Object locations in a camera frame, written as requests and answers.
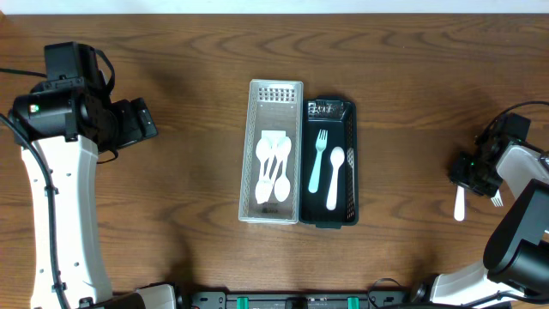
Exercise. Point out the clear plastic mesh basket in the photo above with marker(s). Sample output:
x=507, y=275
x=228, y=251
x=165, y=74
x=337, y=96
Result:
x=275, y=110

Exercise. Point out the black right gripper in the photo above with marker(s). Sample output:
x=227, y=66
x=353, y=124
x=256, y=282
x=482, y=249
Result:
x=459, y=174

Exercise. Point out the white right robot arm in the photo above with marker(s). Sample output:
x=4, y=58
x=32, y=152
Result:
x=515, y=261

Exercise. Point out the mint green plastic fork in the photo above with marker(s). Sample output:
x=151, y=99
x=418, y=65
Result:
x=320, y=145

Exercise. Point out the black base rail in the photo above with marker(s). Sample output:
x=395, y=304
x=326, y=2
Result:
x=224, y=299

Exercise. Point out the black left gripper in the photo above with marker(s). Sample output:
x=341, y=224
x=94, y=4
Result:
x=143, y=121

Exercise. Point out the pink plastic fork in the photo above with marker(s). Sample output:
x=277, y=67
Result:
x=459, y=208

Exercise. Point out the black plastic mesh basket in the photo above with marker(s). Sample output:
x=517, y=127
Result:
x=337, y=115

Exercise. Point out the white plastic spoon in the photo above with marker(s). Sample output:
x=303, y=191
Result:
x=281, y=153
x=261, y=192
x=263, y=152
x=282, y=185

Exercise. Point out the white plastic fork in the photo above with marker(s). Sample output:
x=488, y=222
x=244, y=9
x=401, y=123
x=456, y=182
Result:
x=497, y=200

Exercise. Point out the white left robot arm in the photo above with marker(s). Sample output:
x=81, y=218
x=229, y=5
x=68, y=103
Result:
x=70, y=271

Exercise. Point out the pink plastic spoon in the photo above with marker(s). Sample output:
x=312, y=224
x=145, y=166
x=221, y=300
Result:
x=337, y=157

